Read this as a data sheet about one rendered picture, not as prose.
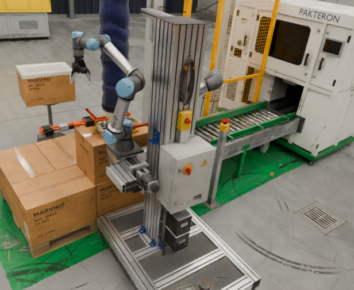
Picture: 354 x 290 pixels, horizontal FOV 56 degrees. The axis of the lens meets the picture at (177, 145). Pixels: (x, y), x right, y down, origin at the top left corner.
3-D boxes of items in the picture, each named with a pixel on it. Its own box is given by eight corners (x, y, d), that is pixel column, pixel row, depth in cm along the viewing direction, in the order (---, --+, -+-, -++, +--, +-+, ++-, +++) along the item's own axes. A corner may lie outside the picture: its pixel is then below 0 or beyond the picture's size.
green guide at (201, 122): (261, 103, 500) (262, 98, 496) (266, 106, 493) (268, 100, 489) (179, 127, 407) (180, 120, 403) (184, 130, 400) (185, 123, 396)
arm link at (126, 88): (123, 141, 250) (145, 80, 218) (111, 149, 238) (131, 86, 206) (111, 133, 253) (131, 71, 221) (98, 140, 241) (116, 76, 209)
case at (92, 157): (130, 148, 354) (131, 114, 335) (151, 167, 328) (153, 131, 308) (76, 163, 321) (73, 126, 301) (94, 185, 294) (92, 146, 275)
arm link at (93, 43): (103, 37, 221) (90, 34, 225) (91, 39, 212) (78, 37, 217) (103, 49, 225) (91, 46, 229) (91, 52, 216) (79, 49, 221)
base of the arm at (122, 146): (137, 149, 259) (138, 137, 254) (120, 153, 251) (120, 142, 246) (129, 140, 270) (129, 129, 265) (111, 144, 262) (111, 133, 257)
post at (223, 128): (210, 201, 377) (224, 121, 328) (214, 203, 373) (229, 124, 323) (206, 202, 373) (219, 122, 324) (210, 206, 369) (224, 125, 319)
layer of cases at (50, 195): (103, 155, 413) (103, 126, 393) (149, 198, 349) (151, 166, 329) (-1, 186, 344) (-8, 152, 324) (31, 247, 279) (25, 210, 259)
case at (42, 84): (66, 90, 460) (64, 61, 440) (76, 100, 431) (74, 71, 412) (19, 95, 429) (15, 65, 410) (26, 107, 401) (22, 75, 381)
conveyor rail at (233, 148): (293, 129, 467) (297, 117, 458) (296, 130, 464) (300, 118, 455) (162, 180, 333) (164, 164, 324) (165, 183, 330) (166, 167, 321)
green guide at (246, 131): (291, 117, 465) (293, 111, 461) (297, 120, 458) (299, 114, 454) (209, 146, 373) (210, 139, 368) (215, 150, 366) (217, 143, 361)
